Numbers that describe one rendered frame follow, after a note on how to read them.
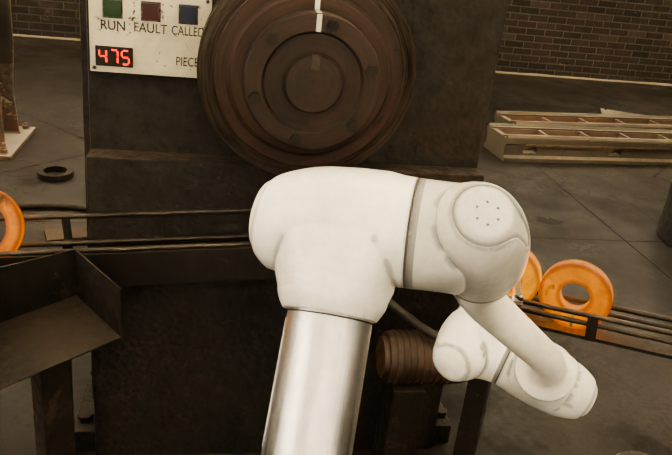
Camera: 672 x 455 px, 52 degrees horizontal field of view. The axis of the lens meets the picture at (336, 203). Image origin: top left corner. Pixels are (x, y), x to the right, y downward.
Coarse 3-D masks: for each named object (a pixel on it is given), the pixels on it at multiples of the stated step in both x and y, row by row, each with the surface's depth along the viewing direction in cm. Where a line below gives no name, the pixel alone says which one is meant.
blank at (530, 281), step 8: (528, 264) 154; (536, 264) 154; (528, 272) 155; (536, 272) 154; (528, 280) 155; (536, 280) 155; (512, 288) 158; (528, 288) 156; (536, 288) 155; (528, 296) 157
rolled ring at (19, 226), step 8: (0, 192) 157; (0, 200) 156; (8, 200) 157; (0, 208) 156; (8, 208) 157; (16, 208) 157; (8, 216) 157; (16, 216) 157; (8, 224) 157; (16, 224) 157; (24, 224) 160; (8, 232) 157; (16, 232) 157; (8, 240) 157; (16, 240) 157; (0, 248) 157; (8, 248) 157; (16, 248) 158; (8, 256) 157
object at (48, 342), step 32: (64, 256) 147; (0, 288) 140; (32, 288) 145; (64, 288) 150; (96, 288) 144; (0, 320) 142; (32, 320) 144; (64, 320) 144; (96, 320) 145; (0, 352) 134; (32, 352) 134; (64, 352) 135; (0, 384) 126; (32, 384) 143; (64, 384) 143; (64, 416) 146; (64, 448) 148
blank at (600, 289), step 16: (560, 272) 152; (576, 272) 150; (592, 272) 148; (544, 288) 154; (560, 288) 153; (592, 288) 150; (608, 288) 148; (560, 304) 154; (592, 304) 151; (608, 304) 149; (560, 320) 155
